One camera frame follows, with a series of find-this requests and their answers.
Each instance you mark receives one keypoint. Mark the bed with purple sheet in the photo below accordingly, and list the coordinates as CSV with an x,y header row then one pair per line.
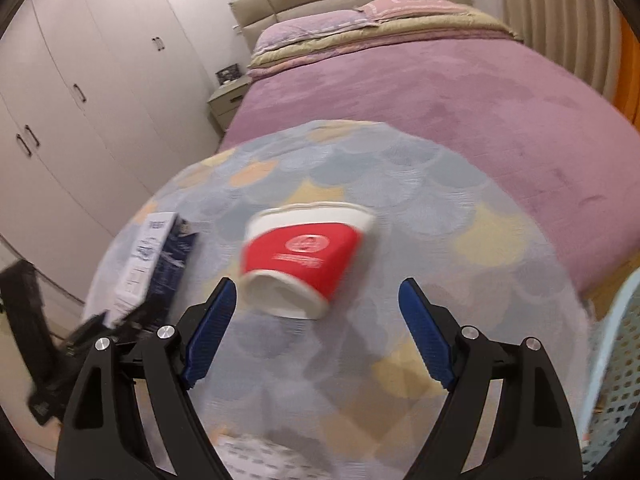
x,y
425,100

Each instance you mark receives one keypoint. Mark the red paper cup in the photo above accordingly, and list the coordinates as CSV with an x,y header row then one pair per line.
x,y
300,260

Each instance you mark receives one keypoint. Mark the white wardrobe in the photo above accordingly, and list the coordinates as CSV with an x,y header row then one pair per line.
x,y
90,85

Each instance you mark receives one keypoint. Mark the dark blue milk carton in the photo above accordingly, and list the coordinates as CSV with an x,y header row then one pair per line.
x,y
150,260

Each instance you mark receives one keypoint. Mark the beige nightstand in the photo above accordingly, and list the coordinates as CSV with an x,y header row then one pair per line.
x,y
227,102

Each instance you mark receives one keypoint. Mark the pink pillow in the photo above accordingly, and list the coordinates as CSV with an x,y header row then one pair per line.
x,y
415,7

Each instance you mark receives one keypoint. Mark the purple pillow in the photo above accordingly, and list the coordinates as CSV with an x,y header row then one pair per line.
x,y
310,30

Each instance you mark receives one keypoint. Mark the light blue plastic basket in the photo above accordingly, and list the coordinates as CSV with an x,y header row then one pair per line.
x,y
615,360

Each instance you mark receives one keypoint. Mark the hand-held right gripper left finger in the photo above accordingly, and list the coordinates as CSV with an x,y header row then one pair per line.
x,y
210,330

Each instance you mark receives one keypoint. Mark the beige curtain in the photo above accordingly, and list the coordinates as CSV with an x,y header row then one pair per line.
x,y
550,10

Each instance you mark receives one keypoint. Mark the orange curtain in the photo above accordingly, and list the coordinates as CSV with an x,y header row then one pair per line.
x,y
630,75

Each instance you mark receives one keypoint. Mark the small dark frame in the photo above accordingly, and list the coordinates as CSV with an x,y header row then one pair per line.
x,y
229,74

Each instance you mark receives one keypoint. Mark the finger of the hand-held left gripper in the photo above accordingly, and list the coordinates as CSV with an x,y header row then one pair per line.
x,y
147,317
85,332

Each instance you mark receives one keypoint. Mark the folded beige quilt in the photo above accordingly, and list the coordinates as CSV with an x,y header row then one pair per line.
x,y
400,35

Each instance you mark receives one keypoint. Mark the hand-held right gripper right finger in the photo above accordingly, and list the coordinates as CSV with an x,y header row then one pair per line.
x,y
425,330

